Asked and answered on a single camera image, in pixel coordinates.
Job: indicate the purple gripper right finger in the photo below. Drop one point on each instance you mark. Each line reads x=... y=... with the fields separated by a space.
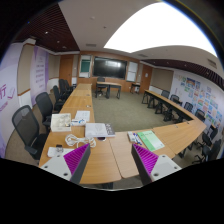
x=152 y=167

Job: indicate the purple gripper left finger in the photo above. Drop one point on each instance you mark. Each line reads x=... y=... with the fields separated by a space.
x=69 y=166

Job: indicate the black charger plug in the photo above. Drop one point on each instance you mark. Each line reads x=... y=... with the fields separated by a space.
x=58 y=146

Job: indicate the green booklet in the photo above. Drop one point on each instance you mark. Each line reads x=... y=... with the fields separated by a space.
x=151 y=141

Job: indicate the white power strip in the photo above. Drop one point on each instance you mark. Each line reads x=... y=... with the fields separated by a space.
x=53 y=151

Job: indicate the white marker box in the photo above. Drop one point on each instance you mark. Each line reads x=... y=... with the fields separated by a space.
x=133 y=137

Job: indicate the long wooden left table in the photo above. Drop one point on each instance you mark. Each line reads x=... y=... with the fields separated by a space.
x=101 y=167

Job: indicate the long wooden table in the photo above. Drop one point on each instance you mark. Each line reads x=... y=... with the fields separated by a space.
x=101 y=167
x=175 y=137

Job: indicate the white book with dark edge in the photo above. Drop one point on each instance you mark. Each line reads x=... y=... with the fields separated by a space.
x=99 y=130

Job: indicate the long wooden right table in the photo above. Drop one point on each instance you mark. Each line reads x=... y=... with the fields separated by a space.
x=175 y=137

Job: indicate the small white blue box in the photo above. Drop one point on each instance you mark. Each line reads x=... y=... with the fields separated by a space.
x=81 y=122

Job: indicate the white paper sheet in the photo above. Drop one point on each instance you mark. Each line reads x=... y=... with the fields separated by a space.
x=81 y=114

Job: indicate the black chair near right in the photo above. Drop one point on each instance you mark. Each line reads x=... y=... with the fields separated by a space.
x=210 y=149

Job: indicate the near black mesh office chair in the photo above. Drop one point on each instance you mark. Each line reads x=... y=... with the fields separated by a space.
x=27 y=127

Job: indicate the wooden front desk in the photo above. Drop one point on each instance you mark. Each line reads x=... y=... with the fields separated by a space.
x=111 y=85

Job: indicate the black chair behind front desk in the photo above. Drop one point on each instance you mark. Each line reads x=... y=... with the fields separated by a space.
x=100 y=86

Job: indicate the whiteboard right of screen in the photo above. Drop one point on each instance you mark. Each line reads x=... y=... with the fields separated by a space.
x=132 y=71

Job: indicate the whiteboard of screen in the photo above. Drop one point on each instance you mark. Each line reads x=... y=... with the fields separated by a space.
x=132 y=71
x=85 y=66

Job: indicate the whiteboard left of screen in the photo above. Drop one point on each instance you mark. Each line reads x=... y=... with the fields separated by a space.
x=85 y=66

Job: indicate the large black wall screen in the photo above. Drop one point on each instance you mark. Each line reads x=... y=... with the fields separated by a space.
x=106 y=67

